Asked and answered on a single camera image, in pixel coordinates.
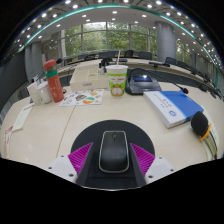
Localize dark conference microphone unit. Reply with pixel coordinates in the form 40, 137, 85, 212
125, 68, 190, 96

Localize green printed cup with straw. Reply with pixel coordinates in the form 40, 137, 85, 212
105, 49, 129, 98

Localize red drink bottle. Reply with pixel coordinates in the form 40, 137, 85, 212
43, 59, 65, 104

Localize black computer mouse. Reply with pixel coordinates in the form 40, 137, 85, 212
98, 130, 130, 174

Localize handheld microphone with black foam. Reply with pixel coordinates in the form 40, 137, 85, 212
190, 110, 221, 158

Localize white cardboard box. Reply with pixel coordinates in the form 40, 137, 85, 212
69, 67, 109, 92

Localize ceiling lights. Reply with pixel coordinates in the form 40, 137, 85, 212
16, 0, 221, 64

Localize white paper cup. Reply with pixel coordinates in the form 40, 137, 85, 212
26, 80, 43, 106

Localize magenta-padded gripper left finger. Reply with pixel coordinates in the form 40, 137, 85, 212
46, 142, 95, 186

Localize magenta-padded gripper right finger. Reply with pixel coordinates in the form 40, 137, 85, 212
129, 143, 176, 186

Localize black mouse pad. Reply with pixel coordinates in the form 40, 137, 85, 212
70, 119, 156, 190

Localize white paper booklet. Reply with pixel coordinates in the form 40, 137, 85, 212
11, 103, 34, 133

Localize blue and white book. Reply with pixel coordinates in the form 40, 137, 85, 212
143, 90, 205, 129

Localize colourful printed flyer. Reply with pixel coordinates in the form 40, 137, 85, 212
59, 88, 105, 107

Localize curved wooden conference desk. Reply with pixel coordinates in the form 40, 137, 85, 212
56, 58, 218, 94

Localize row of dark chairs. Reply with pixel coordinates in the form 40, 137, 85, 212
64, 49, 218, 91

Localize white lidded mug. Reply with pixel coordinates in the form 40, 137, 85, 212
36, 80, 54, 105

